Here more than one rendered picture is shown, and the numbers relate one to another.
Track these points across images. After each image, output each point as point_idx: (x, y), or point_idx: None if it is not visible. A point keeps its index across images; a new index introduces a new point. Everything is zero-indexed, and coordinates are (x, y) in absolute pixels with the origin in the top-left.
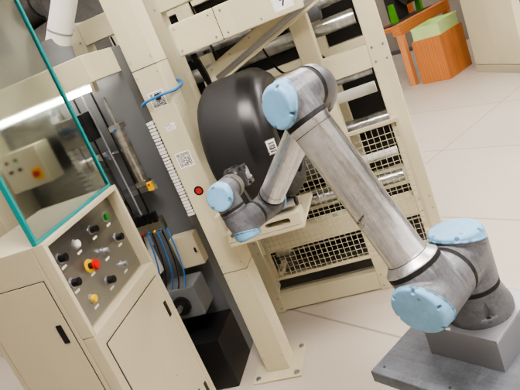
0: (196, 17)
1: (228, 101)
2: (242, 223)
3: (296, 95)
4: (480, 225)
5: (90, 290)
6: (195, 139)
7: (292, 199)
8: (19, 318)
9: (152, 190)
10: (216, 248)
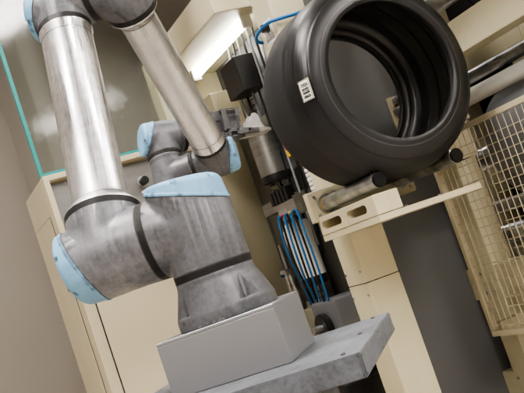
0: None
1: (287, 29)
2: (157, 174)
3: (31, 2)
4: (181, 177)
5: None
6: None
7: (370, 176)
8: (51, 256)
9: None
10: (338, 246)
